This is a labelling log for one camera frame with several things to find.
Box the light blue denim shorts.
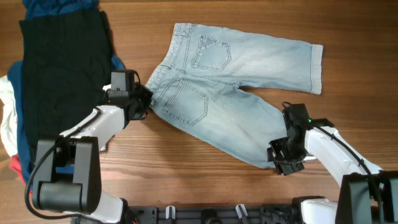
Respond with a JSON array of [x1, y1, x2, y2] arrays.
[[146, 23, 323, 169]]

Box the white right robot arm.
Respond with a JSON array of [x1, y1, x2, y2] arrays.
[[267, 101, 397, 223]]

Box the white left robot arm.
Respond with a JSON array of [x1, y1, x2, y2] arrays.
[[24, 70, 152, 223]]

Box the black garment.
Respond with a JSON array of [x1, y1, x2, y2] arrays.
[[19, 9, 113, 151]]

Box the white garment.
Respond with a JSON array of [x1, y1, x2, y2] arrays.
[[1, 76, 17, 157]]

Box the dark blue garment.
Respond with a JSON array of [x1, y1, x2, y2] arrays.
[[6, 0, 126, 184]]

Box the red garment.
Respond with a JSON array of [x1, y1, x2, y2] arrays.
[[9, 154, 29, 186]]

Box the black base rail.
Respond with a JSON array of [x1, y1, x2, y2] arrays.
[[130, 204, 303, 224]]

